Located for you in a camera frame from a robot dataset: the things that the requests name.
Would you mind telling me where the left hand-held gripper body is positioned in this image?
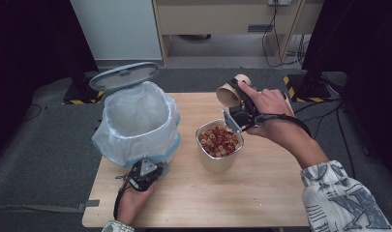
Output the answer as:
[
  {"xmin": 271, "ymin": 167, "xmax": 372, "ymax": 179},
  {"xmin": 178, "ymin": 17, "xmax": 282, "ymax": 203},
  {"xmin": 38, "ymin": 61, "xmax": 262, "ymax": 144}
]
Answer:
[{"xmin": 124, "ymin": 157, "xmax": 165, "ymax": 193}]

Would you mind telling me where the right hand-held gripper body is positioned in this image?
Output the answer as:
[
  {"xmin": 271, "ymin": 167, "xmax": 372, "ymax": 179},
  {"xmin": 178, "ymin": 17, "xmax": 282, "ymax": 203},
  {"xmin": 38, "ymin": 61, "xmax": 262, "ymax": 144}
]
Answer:
[{"xmin": 222, "ymin": 100, "xmax": 261, "ymax": 134}]

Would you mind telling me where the brown paper cup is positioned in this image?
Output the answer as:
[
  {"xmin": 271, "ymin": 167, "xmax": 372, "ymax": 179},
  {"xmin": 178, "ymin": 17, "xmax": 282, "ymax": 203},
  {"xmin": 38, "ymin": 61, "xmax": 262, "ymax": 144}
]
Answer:
[{"xmin": 215, "ymin": 73, "xmax": 253, "ymax": 109}]

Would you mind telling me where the white blue plastic trash bag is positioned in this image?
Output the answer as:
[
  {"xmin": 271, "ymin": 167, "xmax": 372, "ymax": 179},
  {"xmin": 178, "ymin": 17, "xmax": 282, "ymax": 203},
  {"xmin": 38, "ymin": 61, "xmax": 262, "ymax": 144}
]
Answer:
[{"xmin": 91, "ymin": 80, "xmax": 182, "ymax": 168}]

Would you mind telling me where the white grey pedal trash can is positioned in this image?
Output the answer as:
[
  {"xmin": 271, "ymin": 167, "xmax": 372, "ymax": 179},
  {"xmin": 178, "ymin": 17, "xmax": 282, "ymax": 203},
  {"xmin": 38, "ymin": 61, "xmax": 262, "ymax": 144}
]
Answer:
[{"xmin": 88, "ymin": 61, "xmax": 177, "ymax": 178}]

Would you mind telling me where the person's right hand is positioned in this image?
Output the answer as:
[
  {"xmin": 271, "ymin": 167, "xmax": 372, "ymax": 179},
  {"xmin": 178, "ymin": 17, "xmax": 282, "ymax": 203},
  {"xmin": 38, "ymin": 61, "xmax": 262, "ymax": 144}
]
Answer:
[{"xmin": 237, "ymin": 81, "xmax": 311, "ymax": 147}]

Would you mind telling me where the person's left hand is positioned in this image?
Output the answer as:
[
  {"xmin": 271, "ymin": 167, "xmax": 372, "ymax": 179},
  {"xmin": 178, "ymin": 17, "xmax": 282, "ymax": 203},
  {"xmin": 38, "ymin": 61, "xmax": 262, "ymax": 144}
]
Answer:
[{"xmin": 115, "ymin": 184, "xmax": 157, "ymax": 226}]

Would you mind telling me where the square metal container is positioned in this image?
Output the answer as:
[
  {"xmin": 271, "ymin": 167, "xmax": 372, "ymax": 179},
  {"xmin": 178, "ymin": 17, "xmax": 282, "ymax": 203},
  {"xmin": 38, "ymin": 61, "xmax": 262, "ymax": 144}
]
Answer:
[{"xmin": 195, "ymin": 118, "xmax": 245, "ymax": 175}]

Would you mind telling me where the hazard-striped black stand base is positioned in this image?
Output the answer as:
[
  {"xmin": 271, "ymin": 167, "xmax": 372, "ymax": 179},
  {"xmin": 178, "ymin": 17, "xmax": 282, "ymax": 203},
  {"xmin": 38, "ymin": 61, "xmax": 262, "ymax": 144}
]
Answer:
[
  {"xmin": 283, "ymin": 72, "xmax": 333, "ymax": 104},
  {"xmin": 61, "ymin": 76, "xmax": 110, "ymax": 105}
]

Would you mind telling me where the light wooden desk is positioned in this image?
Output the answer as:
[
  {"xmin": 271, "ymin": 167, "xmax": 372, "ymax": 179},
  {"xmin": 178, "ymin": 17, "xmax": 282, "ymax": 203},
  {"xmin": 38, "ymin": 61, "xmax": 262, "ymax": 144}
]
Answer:
[{"xmin": 151, "ymin": 0, "xmax": 323, "ymax": 67}]

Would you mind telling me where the white power strip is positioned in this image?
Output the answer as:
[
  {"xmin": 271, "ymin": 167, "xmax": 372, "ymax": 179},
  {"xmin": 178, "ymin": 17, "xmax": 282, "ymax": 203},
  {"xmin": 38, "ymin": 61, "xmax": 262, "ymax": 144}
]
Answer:
[{"xmin": 267, "ymin": 0, "xmax": 293, "ymax": 7}]

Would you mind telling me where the black curtain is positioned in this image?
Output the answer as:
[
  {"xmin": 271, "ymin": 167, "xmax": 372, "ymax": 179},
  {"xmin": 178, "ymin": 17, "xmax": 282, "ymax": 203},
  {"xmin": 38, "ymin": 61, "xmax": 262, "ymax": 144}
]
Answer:
[
  {"xmin": 301, "ymin": 0, "xmax": 392, "ymax": 182},
  {"xmin": 0, "ymin": 0, "xmax": 100, "ymax": 162}
]

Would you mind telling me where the white cabinet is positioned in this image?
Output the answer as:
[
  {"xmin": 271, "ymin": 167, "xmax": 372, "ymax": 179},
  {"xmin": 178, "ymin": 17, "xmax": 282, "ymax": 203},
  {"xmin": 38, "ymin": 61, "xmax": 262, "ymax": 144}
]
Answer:
[{"xmin": 70, "ymin": 0, "xmax": 163, "ymax": 62}]

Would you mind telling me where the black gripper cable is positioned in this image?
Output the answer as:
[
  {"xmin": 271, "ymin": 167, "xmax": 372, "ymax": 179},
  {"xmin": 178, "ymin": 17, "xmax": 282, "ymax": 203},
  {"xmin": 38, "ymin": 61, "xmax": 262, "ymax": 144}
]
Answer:
[
  {"xmin": 112, "ymin": 173, "xmax": 134, "ymax": 220},
  {"xmin": 255, "ymin": 113, "xmax": 313, "ymax": 139}
]

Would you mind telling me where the pile of ring-shaped snacks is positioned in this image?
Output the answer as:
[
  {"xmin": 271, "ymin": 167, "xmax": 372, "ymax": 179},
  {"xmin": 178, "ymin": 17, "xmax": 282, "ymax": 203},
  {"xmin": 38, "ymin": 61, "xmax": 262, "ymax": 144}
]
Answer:
[{"xmin": 197, "ymin": 125, "xmax": 241, "ymax": 159}]

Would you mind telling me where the bundle of dark cables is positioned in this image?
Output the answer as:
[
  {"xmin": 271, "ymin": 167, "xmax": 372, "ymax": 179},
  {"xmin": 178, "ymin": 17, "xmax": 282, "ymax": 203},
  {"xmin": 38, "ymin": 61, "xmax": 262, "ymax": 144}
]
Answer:
[{"xmin": 286, "ymin": 34, "xmax": 312, "ymax": 71}]

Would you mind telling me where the black hanging power cable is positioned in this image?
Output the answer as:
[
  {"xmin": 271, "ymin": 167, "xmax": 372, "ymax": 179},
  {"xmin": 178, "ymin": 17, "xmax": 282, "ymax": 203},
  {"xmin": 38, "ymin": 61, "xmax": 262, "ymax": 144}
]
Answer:
[{"xmin": 261, "ymin": 0, "xmax": 298, "ymax": 68}]

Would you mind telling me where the long black floor cable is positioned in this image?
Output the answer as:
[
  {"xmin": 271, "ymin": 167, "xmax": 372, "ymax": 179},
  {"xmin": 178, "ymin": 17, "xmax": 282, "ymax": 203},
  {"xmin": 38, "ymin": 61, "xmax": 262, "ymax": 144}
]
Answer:
[{"xmin": 336, "ymin": 105, "xmax": 357, "ymax": 180}]

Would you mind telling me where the grey floor strap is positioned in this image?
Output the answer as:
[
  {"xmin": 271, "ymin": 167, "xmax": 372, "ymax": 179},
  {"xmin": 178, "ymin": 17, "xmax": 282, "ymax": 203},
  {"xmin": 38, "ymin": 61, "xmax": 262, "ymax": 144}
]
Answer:
[{"xmin": 0, "ymin": 199, "xmax": 101, "ymax": 215}]

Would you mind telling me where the thin black floor cable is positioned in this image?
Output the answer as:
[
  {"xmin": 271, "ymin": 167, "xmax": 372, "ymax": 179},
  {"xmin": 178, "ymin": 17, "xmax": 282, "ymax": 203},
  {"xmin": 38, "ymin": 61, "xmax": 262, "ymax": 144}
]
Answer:
[{"xmin": 22, "ymin": 103, "xmax": 43, "ymax": 122}]

